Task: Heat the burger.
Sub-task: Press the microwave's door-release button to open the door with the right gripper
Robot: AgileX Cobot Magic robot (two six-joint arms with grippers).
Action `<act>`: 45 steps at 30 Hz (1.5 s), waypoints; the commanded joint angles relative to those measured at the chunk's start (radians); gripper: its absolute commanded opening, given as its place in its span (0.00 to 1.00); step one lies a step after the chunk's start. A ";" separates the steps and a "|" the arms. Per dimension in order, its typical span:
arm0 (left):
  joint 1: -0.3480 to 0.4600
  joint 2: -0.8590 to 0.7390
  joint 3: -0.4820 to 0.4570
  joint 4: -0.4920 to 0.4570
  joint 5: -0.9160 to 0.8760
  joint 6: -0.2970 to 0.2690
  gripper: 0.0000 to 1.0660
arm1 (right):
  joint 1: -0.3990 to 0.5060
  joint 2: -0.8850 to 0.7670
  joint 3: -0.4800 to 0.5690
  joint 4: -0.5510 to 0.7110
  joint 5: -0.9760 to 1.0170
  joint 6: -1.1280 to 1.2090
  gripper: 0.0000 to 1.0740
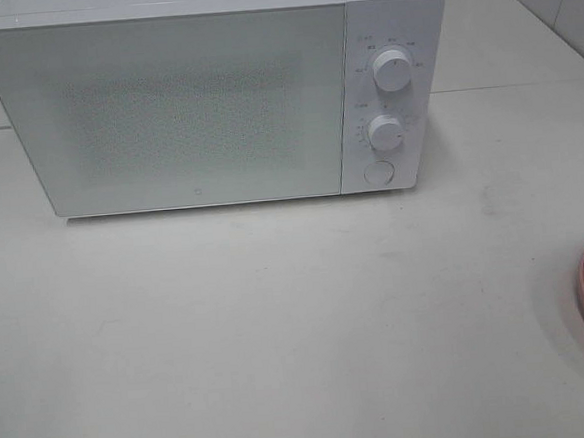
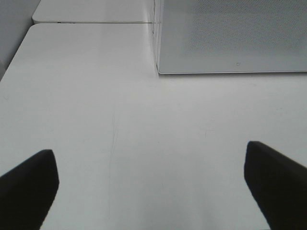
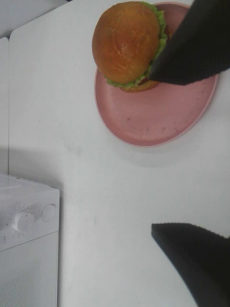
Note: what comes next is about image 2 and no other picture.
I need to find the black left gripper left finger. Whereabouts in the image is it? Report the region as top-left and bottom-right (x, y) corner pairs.
(0, 149), (59, 230)

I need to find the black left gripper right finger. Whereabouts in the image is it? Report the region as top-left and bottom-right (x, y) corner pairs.
(244, 141), (307, 230)

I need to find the white microwave door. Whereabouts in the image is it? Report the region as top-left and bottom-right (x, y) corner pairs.
(159, 0), (307, 74)

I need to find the white microwave oven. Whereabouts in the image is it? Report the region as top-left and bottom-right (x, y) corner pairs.
(150, 0), (164, 71)

